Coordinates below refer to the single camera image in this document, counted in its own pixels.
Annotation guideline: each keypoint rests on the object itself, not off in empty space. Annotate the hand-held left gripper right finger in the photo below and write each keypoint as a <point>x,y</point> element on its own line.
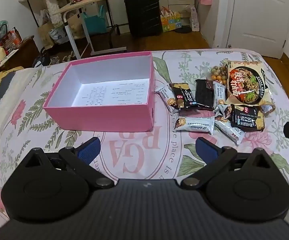
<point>205,150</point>

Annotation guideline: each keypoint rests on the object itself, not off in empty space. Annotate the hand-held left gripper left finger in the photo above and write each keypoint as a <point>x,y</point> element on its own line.
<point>89,150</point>

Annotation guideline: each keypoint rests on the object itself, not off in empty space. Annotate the grey snack bar packet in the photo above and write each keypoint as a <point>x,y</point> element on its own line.
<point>219,92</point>
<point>229,130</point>
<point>165,96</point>
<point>224,110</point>
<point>194,125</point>

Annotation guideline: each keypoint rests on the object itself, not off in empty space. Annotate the pink cardboard box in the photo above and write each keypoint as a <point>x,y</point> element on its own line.
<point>97,117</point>

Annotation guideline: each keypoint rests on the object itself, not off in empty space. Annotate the clear bag of coated peanuts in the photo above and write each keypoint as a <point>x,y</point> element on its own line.
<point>267,108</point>
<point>217,73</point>

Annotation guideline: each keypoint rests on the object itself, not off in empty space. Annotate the floral bedsheet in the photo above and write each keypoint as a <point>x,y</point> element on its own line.
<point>134,152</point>

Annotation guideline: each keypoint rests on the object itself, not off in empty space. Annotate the black cracker packet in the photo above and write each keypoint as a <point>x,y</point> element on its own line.
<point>184,95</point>
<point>247,117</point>

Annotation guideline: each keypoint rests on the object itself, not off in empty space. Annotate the dark seaweed packet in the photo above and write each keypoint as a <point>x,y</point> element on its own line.
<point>204,95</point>

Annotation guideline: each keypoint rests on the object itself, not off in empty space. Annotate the printed white paper sheet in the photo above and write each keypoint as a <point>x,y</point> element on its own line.
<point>109,92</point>

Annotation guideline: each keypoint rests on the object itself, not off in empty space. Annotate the instant noodle packet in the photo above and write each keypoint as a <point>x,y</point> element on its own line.
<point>247,85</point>

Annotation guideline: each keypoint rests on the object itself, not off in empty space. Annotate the grey blanket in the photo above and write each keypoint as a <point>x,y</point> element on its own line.
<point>4,85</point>

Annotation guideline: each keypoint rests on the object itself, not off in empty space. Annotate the dark wooden nightstand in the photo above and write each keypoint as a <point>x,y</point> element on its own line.
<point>27,52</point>

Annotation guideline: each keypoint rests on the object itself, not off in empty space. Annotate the blue white plastic bag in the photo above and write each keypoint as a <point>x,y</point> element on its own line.
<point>59,36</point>

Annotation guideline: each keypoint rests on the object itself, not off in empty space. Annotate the white door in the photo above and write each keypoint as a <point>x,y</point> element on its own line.
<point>257,15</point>

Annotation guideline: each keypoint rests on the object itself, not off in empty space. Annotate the black round base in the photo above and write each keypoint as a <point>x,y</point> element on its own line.
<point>183,29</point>

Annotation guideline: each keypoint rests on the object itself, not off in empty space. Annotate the brown paper bag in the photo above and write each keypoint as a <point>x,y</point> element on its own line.
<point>45,32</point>
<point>75,26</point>

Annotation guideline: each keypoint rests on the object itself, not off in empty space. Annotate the teal shopping bag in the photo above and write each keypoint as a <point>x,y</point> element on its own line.
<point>94,21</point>

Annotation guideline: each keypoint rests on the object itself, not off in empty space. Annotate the white plastic packet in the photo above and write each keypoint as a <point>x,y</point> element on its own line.
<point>195,18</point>

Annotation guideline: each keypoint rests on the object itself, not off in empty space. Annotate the colourful gift bag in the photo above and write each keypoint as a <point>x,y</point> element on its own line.
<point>170,21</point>

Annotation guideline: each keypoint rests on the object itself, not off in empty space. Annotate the red gift box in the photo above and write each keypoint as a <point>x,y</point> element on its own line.
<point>9,38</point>

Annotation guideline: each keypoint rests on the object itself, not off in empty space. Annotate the black suitcase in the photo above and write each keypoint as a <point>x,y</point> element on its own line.
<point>143,12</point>

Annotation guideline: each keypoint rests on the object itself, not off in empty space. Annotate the white floral garment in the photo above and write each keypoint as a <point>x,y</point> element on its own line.
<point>54,2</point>

